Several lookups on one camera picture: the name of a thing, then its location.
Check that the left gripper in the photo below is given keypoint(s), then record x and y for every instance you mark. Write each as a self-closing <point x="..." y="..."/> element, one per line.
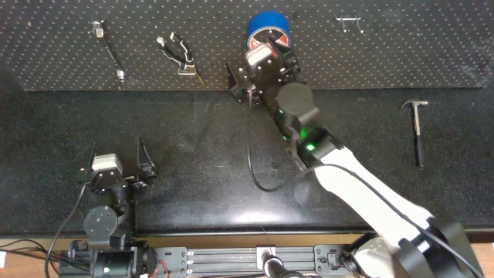
<point x="108" y="179"/>

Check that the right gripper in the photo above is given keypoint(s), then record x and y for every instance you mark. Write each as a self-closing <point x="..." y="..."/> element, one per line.
<point x="266" y="77"/>

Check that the roll of blue tape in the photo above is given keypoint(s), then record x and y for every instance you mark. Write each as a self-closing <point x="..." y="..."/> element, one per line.
<point x="266" y="21"/>

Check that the black and white pliers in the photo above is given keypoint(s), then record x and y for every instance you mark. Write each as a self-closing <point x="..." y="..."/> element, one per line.
<point x="185" y="56"/>

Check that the wrench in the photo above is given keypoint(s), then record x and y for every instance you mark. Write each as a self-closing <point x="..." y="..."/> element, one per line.
<point x="112" y="54"/>

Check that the hammer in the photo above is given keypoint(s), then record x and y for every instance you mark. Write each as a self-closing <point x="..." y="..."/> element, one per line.
<point x="417" y="127"/>

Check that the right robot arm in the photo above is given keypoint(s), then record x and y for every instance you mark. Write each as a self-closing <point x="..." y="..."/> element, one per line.
<point x="366" y="193"/>

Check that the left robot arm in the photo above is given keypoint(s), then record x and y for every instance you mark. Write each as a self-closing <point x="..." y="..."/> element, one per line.
<point x="100" y="224"/>

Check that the black pegboard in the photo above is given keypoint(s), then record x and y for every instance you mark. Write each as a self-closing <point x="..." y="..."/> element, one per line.
<point x="386" y="54"/>

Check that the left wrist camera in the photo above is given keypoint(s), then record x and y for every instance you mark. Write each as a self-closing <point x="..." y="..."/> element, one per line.
<point x="107" y="163"/>

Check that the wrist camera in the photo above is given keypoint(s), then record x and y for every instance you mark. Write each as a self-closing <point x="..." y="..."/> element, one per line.
<point x="259" y="54"/>
<point x="107" y="163"/>

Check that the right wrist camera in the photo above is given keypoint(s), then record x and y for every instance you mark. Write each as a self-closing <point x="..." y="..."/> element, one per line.
<point x="259" y="54"/>

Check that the mounting rail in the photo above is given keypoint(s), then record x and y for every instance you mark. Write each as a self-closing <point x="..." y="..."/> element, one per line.
<point x="224" y="258"/>

